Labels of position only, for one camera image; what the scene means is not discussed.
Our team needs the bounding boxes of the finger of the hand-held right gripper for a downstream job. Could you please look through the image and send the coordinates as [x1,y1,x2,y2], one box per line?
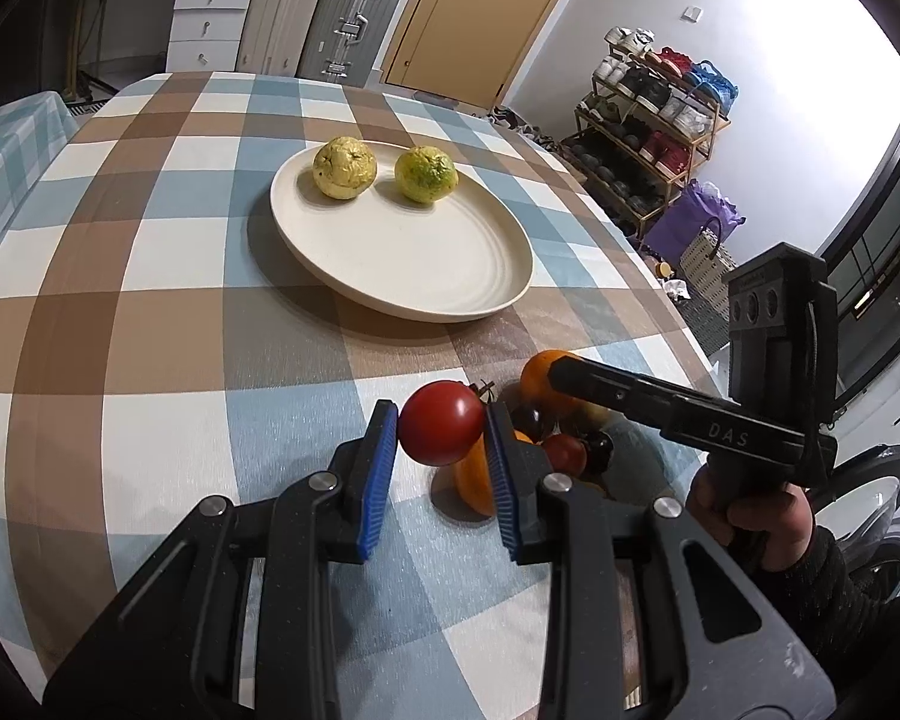
[547,356,676,430]

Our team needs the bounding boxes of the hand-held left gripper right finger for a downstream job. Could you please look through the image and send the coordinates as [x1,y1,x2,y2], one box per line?
[482,401,837,720]

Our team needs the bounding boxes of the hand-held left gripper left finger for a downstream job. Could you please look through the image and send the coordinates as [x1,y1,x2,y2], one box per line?
[41,399,400,720]

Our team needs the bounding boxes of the orange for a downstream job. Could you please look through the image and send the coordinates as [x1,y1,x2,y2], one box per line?
[454,431,533,517]
[520,349,593,421]

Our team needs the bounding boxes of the dark purple plum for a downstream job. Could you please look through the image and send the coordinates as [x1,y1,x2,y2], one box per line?
[511,405,550,442]
[585,429,616,473]

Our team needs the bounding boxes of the oblong red tomato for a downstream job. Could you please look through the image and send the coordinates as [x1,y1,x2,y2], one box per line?
[544,433,588,475]

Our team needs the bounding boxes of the round red tomato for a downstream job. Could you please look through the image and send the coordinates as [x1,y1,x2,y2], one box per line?
[397,381,487,467]

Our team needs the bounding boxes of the cream round plate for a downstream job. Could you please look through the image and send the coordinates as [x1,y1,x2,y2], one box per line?
[270,141,535,323]

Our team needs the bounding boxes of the person's right forearm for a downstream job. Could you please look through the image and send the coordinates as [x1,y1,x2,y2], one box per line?
[750,523,900,695]

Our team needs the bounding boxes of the person's right hand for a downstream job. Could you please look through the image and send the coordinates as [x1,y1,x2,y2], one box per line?
[685,463,816,572]

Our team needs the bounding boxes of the grey floor mat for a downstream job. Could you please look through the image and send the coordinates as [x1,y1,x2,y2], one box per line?
[675,291,730,355]

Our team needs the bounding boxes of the woven basket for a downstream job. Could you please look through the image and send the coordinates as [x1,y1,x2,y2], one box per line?
[679,229,737,302]

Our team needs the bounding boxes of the dark glass sliding door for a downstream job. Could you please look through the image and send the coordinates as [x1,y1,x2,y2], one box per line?
[817,90,900,406]

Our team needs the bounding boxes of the purple bag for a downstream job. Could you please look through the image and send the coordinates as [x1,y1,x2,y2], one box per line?
[641,178,747,263]

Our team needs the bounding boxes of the white washing machine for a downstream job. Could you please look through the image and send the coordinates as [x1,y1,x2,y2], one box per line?
[810,364,900,608]

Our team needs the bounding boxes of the wooden shoe rack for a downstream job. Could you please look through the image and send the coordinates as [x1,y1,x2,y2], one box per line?
[559,26,740,237]

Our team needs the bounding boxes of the brown blue checked tablecloth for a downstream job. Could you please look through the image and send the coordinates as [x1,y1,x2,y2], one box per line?
[0,71,728,720]

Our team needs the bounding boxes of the loose shoes by door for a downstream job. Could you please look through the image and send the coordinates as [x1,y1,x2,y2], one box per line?
[487,106,565,155]

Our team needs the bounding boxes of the group of assorted shoes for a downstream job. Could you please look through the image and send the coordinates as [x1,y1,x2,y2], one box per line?
[562,26,740,230]

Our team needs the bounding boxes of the wooden door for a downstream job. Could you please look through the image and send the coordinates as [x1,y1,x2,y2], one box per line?
[382,0,593,110]

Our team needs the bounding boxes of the silver suitcase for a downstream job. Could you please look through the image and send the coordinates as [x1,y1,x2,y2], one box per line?
[298,0,410,87]

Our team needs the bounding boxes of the teal checked side table cloth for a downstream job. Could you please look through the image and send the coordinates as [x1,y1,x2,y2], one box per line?
[0,90,76,286]

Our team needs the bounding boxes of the beige suitcase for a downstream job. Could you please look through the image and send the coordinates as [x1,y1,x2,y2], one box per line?
[236,0,338,77]

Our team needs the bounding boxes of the white drawer cabinet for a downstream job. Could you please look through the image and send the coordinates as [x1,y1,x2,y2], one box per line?
[166,0,260,76]

